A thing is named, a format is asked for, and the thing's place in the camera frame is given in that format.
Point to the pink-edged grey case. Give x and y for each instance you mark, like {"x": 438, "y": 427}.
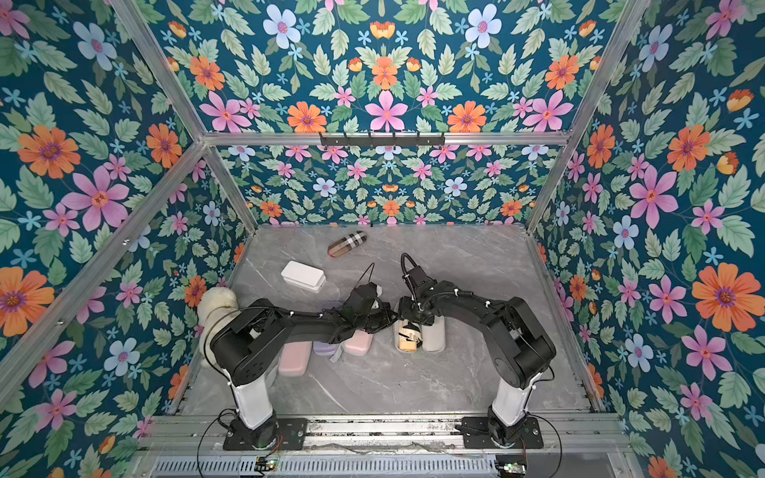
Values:
{"x": 358, "y": 344}

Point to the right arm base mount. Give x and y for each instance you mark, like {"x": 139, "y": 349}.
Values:
{"x": 489, "y": 432}

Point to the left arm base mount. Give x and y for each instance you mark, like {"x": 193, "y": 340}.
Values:
{"x": 280, "y": 434}

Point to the beige black striped umbrella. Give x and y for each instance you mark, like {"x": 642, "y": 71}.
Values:
{"x": 408, "y": 336}

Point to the closed white umbrella case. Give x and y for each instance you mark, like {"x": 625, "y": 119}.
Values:
{"x": 303, "y": 276}

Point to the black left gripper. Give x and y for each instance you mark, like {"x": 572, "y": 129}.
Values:
{"x": 385, "y": 312}

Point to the metal hook rail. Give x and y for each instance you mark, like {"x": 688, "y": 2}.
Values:
{"x": 382, "y": 139}

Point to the white ventilation grille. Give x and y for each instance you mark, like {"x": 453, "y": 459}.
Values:
{"x": 327, "y": 466}

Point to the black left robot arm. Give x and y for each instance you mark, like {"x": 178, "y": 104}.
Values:
{"x": 242, "y": 344}

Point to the cream plush teddy bear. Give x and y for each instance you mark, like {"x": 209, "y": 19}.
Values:
{"x": 218, "y": 307}

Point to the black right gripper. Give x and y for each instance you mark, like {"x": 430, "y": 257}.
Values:
{"x": 407, "y": 308}

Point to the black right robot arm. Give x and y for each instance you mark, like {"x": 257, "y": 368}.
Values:
{"x": 519, "y": 348}

